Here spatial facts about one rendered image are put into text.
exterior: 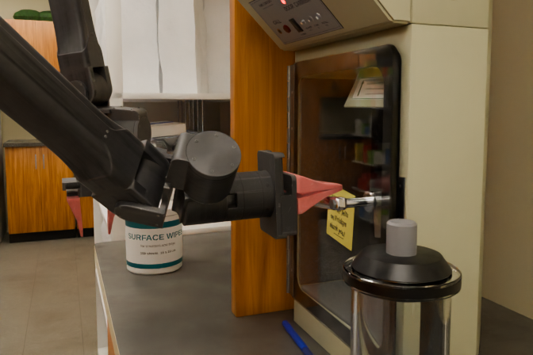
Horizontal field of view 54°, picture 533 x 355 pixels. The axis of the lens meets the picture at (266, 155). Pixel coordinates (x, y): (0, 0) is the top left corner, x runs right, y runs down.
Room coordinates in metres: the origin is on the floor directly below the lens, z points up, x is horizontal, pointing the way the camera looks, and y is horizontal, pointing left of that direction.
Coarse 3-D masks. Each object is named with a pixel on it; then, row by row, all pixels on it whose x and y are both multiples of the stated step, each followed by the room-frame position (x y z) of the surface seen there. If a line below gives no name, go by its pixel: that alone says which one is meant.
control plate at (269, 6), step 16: (256, 0) 0.81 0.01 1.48; (272, 0) 0.77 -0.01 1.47; (288, 0) 0.73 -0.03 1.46; (304, 0) 0.70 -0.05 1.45; (320, 0) 0.67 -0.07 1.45; (272, 16) 0.81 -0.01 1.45; (288, 16) 0.77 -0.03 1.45; (304, 16) 0.73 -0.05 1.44; (304, 32) 0.77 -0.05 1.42; (320, 32) 0.74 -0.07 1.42
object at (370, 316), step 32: (352, 288) 0.46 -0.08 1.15; (416, 288) 0.43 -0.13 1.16; (352, 320) 0.48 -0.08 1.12; (384, 320) 0.45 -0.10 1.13; (416, 320) 0.44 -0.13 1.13; (448, 320) 0.46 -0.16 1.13; (352, 352) 0.48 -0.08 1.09; (384, 352) 0.45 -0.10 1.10; (416, 352) 0.44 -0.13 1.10; (448, 352) 0.46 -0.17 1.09
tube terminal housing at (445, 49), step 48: (432, 0) 0.61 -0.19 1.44; (480, 0) 0.64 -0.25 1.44; (336, 48) 0.76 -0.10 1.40; (432, 48) 0.61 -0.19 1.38; (480, 48) 0.64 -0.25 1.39; (432, 96) 0.61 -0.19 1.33; (480, 96) 0.64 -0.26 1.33; (432, 144) 0.61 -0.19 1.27; (480, 144) 0.64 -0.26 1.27; (432, 192) 0.61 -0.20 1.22; (480, 192) 0.64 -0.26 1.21; (432, 240) 0.62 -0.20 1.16; (480, 240) 0.64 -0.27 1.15; (480, 288) 0.72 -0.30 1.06
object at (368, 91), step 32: (320, 64) 0.78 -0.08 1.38; (352, 64) 0.69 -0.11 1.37; (384, 64) 0.62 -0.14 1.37; (320, 96) 0.78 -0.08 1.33; (352, 96) 0.69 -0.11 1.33; (384, 96) 0.62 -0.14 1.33; (320, 128) 0.78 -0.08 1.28; (352, 128) 0.69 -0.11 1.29; (384, 128) 0.62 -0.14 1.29; (320, 160) 0.78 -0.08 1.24; (352, 160) 0.69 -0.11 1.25; (384, 160) 0.62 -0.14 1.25; (352, 192) 0.69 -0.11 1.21; (384, 192) 0.61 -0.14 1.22; (320, 224) 0.77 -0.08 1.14; (384, 224) 0.61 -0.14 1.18; (320, 256) 0.77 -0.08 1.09; (352, 256) 0.68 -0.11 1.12; (320, 288) 0.77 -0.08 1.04; (320, 320) 0.77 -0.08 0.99
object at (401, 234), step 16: (400, 224) 0.47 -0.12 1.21; (416, 224) 0.48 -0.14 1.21; (400, 240) 0.47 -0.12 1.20; (416, 240) 0.48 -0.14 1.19; (368, 256) 0.47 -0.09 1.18; (384, 256) 0.47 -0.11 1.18; (400, 256) 0.47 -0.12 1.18; (416, 256) 0.47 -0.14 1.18; (432, 256) 0.47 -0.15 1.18; (368, 272) 0.46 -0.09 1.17; (384, 272) 0.45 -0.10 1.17; (400, 272) 0.45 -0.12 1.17; (416, 272) 0.45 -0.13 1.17; (432, 272) 0.45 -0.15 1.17; (448, 272) 0.46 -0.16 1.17
